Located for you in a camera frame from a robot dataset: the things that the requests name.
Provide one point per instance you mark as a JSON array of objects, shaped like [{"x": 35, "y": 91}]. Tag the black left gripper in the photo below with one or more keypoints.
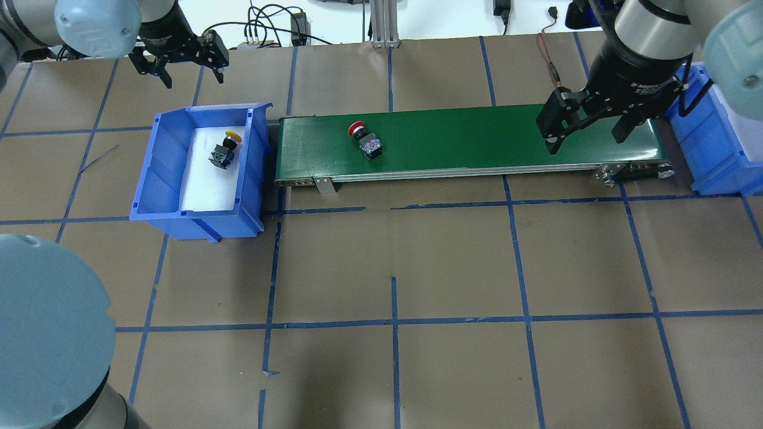
[{"x": 163, "y": 36}]

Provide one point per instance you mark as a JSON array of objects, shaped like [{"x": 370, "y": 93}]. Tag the blue bin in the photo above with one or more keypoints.
[
  {"x": 712, "y": 151},
  {"x": 156, "y": 199}
]

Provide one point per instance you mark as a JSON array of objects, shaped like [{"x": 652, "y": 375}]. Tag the white foam in bin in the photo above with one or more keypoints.
[
  {"x": 204, "y": 187},
  {"x": 748, "y": 131}
]

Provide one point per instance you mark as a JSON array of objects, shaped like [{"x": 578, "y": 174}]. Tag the aluminium frame post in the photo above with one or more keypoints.
[{"x": 384, "y": 24}]

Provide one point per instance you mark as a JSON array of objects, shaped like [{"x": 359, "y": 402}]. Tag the blue bin on left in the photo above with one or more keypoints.
[{"x": 156, "y": 199}]

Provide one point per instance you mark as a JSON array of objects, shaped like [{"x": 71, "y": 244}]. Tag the white foam in left bin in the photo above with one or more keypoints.
[{"x": 204, "y": 187}]

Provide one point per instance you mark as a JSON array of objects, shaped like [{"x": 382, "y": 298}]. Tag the black power adapter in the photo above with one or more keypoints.
[{"x": 299, "y": 29}]

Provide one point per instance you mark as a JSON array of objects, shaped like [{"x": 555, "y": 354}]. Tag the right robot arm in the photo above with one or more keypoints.
[{"x": 728, "y": 32}]

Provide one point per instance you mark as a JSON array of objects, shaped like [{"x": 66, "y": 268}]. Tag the green conveyor belt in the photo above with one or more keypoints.
[{"x": 318, "y": 151}]

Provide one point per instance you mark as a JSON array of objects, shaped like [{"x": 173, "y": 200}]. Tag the white foam in right bin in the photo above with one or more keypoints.
[{"x": 748, "y": 131}]

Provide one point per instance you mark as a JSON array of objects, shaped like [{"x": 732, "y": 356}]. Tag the blue bin on right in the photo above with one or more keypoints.
[{"x": 712, "y": 151}]

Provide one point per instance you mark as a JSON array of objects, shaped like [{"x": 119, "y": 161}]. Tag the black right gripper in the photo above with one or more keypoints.
[{"x": 636, "y": 70}]

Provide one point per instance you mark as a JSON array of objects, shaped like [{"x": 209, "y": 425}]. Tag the red push button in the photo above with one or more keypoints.
[{"x": 369, "y": 144}]

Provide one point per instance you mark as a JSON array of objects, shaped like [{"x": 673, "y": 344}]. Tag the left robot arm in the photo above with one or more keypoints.
[{"x": 73, "y": 140}]

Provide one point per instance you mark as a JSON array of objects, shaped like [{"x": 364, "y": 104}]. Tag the yellow push button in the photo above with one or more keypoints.
[{"x": 224, "y": 153}]

